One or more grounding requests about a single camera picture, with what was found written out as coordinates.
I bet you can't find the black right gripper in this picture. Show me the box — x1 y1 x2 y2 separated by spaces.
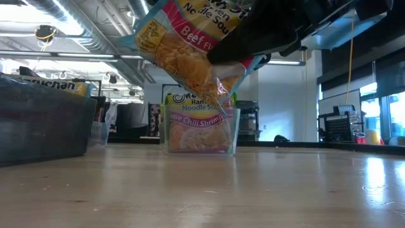
207 0 355 71

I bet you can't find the black aluminium rig frame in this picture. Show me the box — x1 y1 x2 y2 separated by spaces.
237 141 405 156

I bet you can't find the white patterned fabric panel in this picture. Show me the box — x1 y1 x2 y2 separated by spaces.
105 101 118 127

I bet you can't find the dark patterned fabric panel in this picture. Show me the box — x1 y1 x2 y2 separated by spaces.
147 103 161 137

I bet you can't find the black partition panel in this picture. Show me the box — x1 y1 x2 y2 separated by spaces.
115 101 149 142

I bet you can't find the black wire utility cart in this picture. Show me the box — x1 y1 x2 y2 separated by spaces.
316 104 365 143

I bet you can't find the long ceiling light strip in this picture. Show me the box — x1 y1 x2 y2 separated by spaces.
267 59 306 67
0 50 145 61

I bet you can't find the yellow plastic container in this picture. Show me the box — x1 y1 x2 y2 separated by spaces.
365 129 382 146

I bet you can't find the black yellow cable reel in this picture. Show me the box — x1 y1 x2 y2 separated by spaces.
34 24 57 44

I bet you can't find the silver rectangular ceiling duct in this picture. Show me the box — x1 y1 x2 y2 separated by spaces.
300 11 389 51

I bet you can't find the silver ventilation duct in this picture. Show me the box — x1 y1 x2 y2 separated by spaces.
23 0 151 92

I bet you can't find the dark grey equipment box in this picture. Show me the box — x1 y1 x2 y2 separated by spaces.
0 72 97 167

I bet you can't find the green pink lime shrimp pack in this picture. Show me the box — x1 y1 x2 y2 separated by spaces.
164 91 237 153

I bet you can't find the black equipment cart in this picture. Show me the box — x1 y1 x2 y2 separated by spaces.
235 100 263 142

